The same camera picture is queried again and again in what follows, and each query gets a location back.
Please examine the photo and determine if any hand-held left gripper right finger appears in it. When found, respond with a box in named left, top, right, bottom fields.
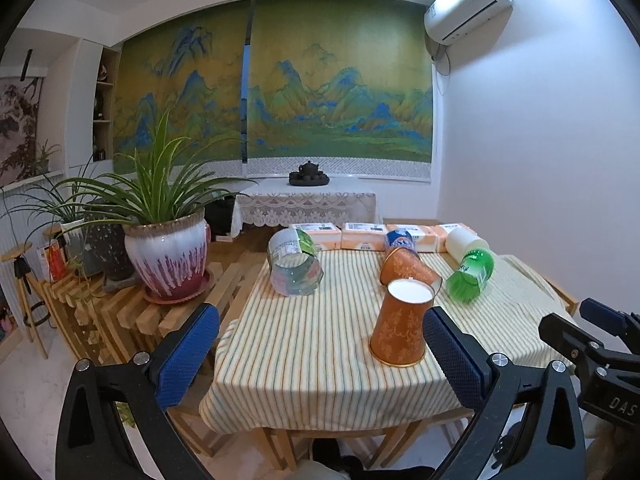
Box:
left=423, top=305, right=587, bottom=480

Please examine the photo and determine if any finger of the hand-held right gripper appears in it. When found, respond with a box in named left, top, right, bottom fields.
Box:
left=580, top=298, right=640, bottom=348
left=539, top=312, right=612, bottom=378

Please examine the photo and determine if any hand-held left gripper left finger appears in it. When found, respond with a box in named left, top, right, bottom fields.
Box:
left=55, top=302, right=221, bottom=480

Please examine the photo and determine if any orange patterned paper cup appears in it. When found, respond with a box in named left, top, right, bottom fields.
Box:
left=369, top=279, right=435, bottom=367
left=378, top=247, right=443, bottom=291

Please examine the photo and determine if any white paper cup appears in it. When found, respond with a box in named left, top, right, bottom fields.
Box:
left=446, top=227, right=490, bottom=262

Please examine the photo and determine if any clear plastic cup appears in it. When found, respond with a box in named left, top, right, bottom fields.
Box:
left=267, top=227, right=327, bottom=298

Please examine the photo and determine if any wooden slatted plant stand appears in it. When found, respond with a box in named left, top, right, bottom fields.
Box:
left=39, top=250, right=273, bottom=376

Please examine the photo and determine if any pink plant saucer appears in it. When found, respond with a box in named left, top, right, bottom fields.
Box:
left=142, top=262, right=217, bottom=306

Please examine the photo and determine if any green plastic bottle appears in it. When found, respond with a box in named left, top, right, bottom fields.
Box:
left=445, top=249, right=496, bottom=305

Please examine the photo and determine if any spider plant in red-white pot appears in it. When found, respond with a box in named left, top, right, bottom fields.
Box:
left=65, top=107, right=259, bottom=302

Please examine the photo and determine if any striped tablecloth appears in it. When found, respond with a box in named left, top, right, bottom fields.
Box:
left=199, top=247, right=577, bottom=434

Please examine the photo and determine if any plant in dark speckled pot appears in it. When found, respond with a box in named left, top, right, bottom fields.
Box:
left=20, top=160, right=138, bottom=282

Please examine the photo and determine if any dark cloth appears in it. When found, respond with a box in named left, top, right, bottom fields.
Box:
left=300, top=439, right=437, bottom=480

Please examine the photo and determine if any plant in grey pot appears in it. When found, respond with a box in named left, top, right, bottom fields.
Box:
left=0, top=170, right=98, bottom=277

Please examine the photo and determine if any red and white carton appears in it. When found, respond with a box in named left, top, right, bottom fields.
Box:
left=47, top=241, right=68, bottom=282

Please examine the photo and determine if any wooden stool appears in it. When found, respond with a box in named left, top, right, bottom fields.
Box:
left=0, top=241, right=52, bottom=361

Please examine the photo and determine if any white lace tablecloth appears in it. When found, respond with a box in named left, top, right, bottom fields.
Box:
left=231, top=190, right=379, bottom=237

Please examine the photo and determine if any black tea tray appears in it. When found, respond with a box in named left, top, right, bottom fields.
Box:
left=288, top=172, right=331, bottom=187

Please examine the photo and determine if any small potted plant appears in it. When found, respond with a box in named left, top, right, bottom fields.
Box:
left=29, top=139, right=62, bottom=177

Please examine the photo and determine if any landscape painting blind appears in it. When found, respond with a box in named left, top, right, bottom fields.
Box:
left=246, top=0, right=434, bottom=182
left=112, top=2, right=252, bottom=179

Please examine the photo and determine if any white air conditioner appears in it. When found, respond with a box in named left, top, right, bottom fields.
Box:
left=423, top=0, right=515, bottom=44

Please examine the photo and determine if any wooden wall shelf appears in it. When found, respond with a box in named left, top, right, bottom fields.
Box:
left=91, top=45, right=122, bottom=164

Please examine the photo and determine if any ink painting wall scroll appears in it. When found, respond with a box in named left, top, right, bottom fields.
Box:
left=0, top=75, right=45, bottom=187

